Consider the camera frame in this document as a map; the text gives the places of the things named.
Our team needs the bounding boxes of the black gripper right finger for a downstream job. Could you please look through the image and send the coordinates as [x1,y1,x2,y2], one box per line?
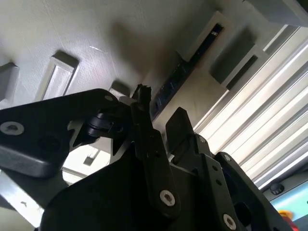
[165,107,293,231]

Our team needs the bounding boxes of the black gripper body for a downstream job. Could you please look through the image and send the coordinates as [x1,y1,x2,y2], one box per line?
[39,145,223,231]

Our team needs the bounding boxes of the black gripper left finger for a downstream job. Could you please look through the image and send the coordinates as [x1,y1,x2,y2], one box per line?
[0,84,183,218]

